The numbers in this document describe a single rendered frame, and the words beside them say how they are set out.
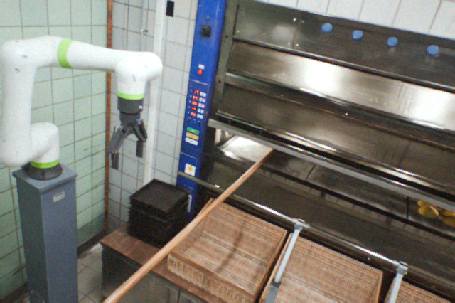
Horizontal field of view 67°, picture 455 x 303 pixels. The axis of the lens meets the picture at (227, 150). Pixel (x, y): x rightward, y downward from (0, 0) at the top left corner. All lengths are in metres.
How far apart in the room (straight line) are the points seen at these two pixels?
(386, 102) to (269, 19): 0.73
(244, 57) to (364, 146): 0.81
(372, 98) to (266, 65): 0.58
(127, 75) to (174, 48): 1.03
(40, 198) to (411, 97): 1.80
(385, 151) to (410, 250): 0.58
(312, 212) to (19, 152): 1.55
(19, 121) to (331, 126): 1.46
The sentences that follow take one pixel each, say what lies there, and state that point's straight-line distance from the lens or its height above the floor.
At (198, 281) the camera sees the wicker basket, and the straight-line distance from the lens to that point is 2.10.
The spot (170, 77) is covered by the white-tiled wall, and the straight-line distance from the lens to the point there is 2.27.
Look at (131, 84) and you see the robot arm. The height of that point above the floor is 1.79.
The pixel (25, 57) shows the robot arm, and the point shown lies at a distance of 1.45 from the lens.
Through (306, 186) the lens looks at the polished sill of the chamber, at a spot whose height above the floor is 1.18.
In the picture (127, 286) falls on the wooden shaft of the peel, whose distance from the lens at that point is 1.27.
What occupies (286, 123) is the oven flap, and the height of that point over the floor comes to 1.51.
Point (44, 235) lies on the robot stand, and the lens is 1.93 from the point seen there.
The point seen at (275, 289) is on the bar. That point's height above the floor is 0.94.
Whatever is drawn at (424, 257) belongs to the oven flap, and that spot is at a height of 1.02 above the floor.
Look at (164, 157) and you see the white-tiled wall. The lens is 2.48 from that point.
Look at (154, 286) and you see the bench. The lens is 2.27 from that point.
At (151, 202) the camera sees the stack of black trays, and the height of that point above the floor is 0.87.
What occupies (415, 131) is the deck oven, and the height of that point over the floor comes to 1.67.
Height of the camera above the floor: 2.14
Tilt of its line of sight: 25 degrees down
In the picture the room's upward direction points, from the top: 10 degrees clockwise
